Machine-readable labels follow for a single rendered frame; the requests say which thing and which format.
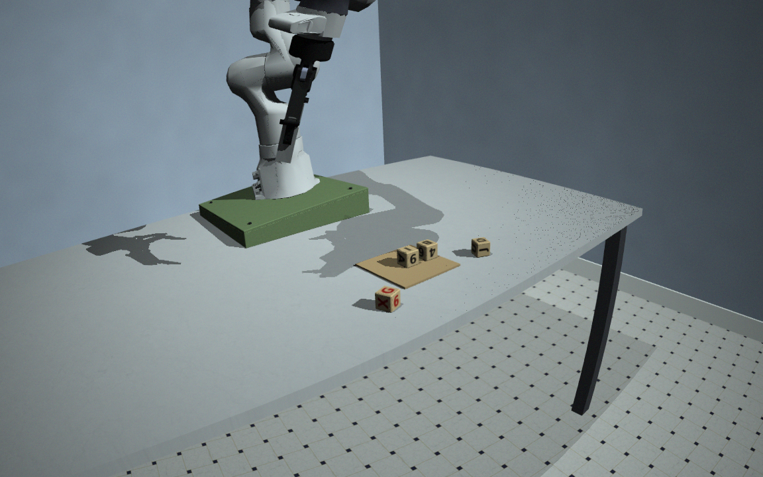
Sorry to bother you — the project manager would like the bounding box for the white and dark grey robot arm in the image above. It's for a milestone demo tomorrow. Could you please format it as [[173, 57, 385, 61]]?
[[227, 0, 375, 200]]

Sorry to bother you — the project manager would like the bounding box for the tan square mat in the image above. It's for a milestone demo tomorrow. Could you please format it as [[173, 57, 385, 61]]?
[[356, 250, 460, 290]]

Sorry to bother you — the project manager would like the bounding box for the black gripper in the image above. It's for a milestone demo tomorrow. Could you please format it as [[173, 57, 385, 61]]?
[[275, 35, 334, 163]]

